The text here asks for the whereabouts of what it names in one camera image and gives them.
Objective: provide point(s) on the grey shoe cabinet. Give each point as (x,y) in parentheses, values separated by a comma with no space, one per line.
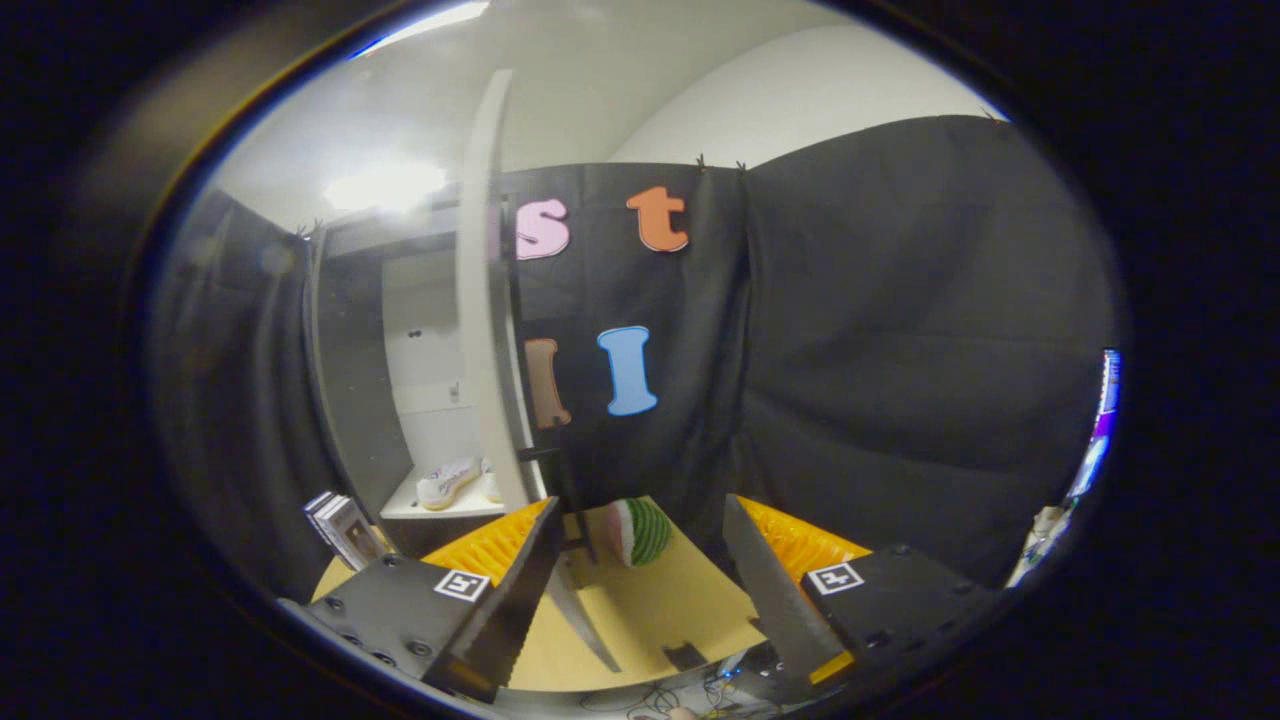
(350,380)

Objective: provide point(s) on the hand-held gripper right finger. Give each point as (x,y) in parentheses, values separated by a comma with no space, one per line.
(775,600)

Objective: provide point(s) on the bright screen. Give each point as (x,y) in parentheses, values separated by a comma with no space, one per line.
(1100,430)

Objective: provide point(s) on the white shoe cabinet door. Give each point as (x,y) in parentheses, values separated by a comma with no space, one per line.
(485,300)

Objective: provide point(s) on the watermelon slice toy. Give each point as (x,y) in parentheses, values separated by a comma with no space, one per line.
(645,532)

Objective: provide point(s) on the black table clamp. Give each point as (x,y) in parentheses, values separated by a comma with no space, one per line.
(686,656)

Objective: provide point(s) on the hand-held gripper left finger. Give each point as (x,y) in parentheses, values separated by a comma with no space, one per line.
(515,590)

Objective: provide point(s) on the grey cover book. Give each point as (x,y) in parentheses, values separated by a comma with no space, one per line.
(355,530)

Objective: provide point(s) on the white book blue spine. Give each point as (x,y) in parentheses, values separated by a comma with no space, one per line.
(318,505)

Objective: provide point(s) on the ceiling light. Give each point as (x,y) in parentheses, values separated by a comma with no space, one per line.
(420,25)

